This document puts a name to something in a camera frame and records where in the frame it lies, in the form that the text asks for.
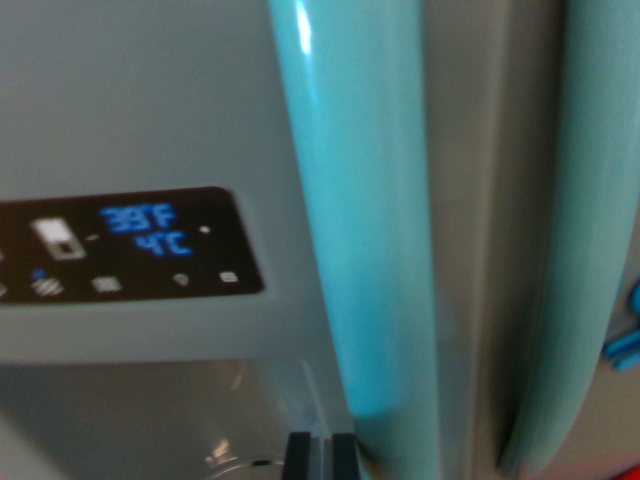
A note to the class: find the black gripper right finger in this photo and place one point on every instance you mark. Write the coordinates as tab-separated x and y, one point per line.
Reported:
345	457

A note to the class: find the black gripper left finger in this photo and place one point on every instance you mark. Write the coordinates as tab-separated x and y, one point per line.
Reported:
298	457

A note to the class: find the grey fridge door with display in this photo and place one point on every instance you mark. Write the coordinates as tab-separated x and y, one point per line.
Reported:
140	100

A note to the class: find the plain grey fridge door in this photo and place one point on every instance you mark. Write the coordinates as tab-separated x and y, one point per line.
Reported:
520	200

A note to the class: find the black temperature display panel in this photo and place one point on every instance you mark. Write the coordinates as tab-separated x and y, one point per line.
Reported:
150	260

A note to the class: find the blue bar sticker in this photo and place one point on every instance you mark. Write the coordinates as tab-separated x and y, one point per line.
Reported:
625	349

